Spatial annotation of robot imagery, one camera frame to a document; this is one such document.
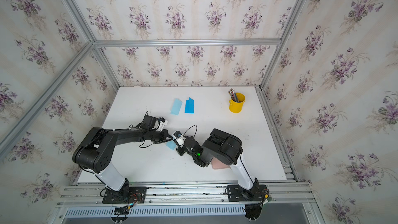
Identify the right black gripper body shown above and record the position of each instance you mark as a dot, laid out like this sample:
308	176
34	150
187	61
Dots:
193	155

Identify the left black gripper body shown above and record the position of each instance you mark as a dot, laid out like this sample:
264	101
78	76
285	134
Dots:
158	137

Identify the light blue front paper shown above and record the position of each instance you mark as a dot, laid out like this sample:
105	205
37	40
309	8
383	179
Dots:
171	145

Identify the light blue paper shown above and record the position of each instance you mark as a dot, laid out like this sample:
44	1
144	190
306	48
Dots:
176	107
171	145

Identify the bright blue square paper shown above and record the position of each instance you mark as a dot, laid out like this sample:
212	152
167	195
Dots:
189	106

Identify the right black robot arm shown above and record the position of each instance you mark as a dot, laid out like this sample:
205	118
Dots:
224	147

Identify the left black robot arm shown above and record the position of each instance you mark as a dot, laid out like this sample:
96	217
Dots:
95	152

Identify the pink eraser case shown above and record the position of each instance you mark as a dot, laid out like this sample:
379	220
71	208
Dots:
218	165

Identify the yellow pencil cup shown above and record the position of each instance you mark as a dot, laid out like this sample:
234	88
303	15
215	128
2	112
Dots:
236	107

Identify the colored pencils bundle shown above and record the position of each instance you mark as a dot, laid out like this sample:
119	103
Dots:
233	95

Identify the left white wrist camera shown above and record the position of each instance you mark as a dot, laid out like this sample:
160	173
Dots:
162	122

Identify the aluminium front rail frame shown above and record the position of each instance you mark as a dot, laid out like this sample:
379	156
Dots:
283	194

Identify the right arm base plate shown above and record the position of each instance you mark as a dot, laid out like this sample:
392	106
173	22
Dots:
257	193

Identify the white vented cable duct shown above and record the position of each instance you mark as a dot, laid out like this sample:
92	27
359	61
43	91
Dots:
157	211

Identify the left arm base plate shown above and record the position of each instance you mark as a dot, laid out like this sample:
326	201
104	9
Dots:
125	196

